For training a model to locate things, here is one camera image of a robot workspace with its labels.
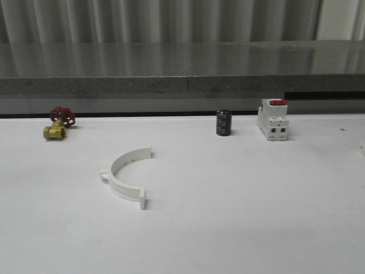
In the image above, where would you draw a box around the black cylindrical capacitor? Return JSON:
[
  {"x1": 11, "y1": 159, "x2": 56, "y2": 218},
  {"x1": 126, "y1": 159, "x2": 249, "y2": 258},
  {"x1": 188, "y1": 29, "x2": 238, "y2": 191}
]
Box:
[{"x1": 216, "y1": 110, "x2": 232, "y2": 136}]

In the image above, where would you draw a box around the brass valve red handwheel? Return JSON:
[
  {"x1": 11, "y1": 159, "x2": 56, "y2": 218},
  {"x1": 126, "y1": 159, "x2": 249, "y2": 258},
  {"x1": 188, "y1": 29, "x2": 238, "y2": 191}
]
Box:
[{"x1": 43, "y1": 106, "x2": 76, "y2": 140}]

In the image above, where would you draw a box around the grey stone counter ledge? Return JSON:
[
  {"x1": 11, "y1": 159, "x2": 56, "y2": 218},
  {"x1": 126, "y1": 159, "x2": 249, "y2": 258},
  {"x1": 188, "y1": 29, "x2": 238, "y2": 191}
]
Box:
[{"x1": 1, "y1": 41, "x2": 364, "y2": 117}]

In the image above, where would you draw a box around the grey corrugated curtain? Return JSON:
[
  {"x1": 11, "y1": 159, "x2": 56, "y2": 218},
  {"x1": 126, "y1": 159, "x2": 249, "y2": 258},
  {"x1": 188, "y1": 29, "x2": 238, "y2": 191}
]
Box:
[{"x1": 1, "y1": 0, "x2": 364, "y2": 43}]

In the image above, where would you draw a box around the white circuit breaker red switch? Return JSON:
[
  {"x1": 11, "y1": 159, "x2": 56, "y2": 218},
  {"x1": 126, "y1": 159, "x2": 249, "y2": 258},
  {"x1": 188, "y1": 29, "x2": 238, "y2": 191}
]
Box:
[{"x1": 258, "y1": 99, "x2": 289, "y2": 141}]

